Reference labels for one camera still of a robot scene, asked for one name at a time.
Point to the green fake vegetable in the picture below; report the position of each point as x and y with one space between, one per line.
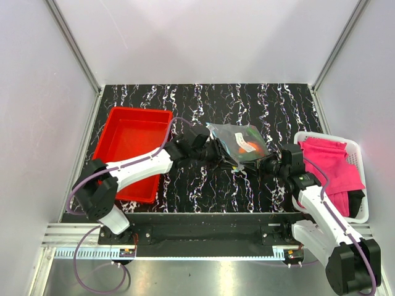
253 132

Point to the red plastic bin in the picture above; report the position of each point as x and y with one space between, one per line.
130 132

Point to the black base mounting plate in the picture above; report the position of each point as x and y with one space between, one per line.
204 235

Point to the white plastic basket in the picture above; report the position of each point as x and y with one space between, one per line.
354 158

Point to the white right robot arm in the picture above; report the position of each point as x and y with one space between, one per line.
351 263

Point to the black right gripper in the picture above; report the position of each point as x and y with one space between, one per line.
253 169

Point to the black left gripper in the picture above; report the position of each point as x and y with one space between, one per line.
223 163

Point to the pink cloth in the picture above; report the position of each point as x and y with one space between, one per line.
327 161

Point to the orange fake fruit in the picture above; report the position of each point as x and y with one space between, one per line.
248 147

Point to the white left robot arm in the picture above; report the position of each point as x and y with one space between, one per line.
99 183

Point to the clear zip top bag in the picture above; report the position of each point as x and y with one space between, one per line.
232 135

